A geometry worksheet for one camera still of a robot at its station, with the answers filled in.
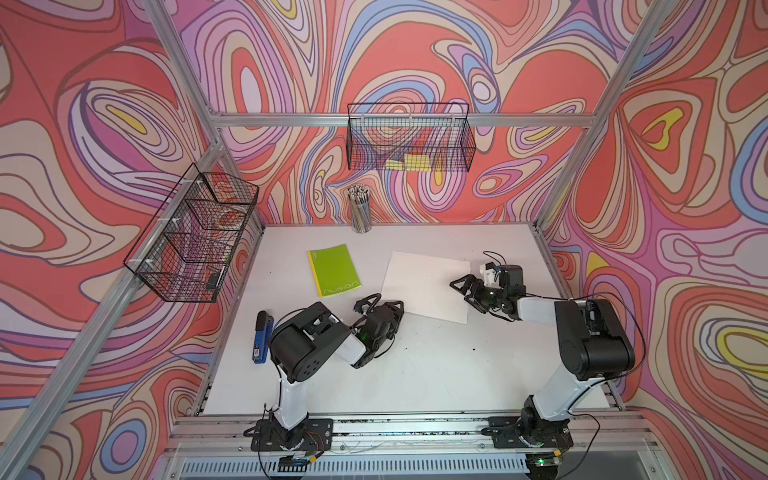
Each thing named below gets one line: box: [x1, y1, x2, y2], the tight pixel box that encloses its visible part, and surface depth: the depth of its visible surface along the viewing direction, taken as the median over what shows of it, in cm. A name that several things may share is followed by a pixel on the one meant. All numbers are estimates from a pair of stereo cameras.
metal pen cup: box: [348, 184, 372, 234], surface depth 111 cm
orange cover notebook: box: [381, 251, 471, 324], surface depth 104 cm
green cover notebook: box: [307, 244, 362, 297], surface depth 105 cm
